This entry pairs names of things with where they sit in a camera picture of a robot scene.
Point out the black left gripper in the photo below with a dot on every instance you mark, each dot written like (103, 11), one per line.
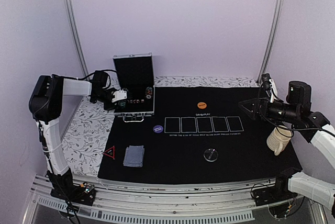
(109, 107)

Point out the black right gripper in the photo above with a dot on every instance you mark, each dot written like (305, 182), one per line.
(257, 103)

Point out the long poker chip stack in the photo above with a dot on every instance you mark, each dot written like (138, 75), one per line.
(121, 105)

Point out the short poker chip stack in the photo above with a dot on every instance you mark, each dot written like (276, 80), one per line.
(148, 92)

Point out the orange big blind button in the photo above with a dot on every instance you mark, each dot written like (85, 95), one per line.
(201, 105)

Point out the clear dealer button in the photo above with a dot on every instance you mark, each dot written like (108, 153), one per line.
(211, 155)

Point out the purple small blind button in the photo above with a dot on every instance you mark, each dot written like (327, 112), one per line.
(158, 129)

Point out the blue patterned card deck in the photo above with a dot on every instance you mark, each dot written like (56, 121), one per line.
(134, 156)

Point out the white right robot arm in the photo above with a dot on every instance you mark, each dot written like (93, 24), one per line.
(313, 180)

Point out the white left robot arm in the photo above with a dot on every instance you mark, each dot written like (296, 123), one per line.
(45, 104)

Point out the red dice row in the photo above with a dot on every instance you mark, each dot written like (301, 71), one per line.
(135, 101)

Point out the aluminium poker chip case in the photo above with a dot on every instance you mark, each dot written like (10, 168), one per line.
(135, 73)

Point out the cream ribbed mug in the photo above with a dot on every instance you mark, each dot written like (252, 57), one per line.
(278, 139)

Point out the red triangle all-in marker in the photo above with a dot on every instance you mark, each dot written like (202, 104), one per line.
(110, 152)

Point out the black poker mat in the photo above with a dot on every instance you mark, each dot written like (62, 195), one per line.
(176, 156)

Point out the floral white tablecloth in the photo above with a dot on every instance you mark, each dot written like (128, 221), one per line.
(85, 137)

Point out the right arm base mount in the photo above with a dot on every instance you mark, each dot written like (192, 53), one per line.
(273, 194)

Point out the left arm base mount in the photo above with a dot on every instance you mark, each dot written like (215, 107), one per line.
(63, 188)

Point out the left aluminium frame post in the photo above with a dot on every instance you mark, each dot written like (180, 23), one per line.
(75, 36)

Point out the aluminium frame post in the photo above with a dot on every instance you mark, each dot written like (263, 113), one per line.
(271, 38)
(75, 36)

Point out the right aluminium frame post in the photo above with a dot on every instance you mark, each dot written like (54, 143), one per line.
(271, 38)

